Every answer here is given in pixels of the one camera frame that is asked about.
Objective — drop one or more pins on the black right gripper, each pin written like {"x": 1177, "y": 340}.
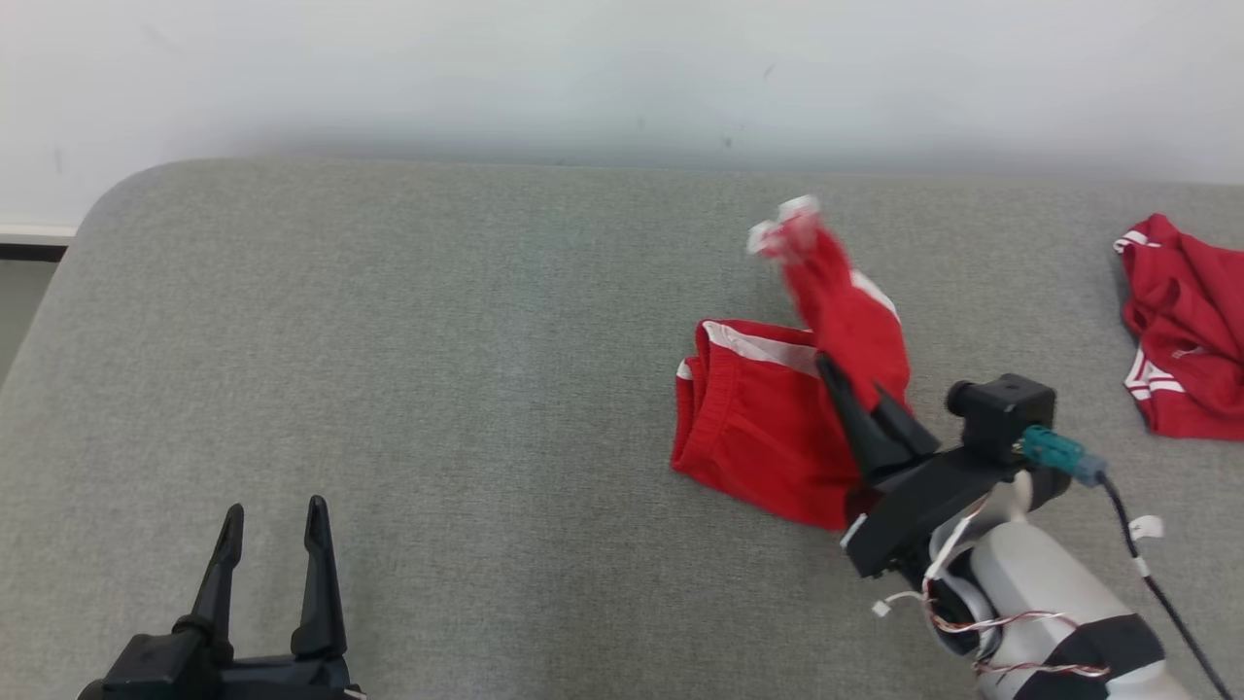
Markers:
{"x": 923, "y": 506}

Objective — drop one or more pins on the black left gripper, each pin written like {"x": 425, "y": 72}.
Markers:
{"x": 165, "y": 671}

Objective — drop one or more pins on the red shorts with white trim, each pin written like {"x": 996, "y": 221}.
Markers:
{"x": 748, "y": 428}

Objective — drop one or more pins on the red Bulls 23 jersey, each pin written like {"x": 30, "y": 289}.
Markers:
{"x": 1186, "y": 340}

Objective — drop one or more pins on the grey fabric sofa seat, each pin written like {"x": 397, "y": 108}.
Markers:
{"x": 437, "y": 389}

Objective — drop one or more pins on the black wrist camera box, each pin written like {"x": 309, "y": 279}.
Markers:
{"x": 1006, "y": 413}

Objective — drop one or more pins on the white wall baseboard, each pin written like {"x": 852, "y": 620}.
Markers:
{"x": 34, "y": 234}

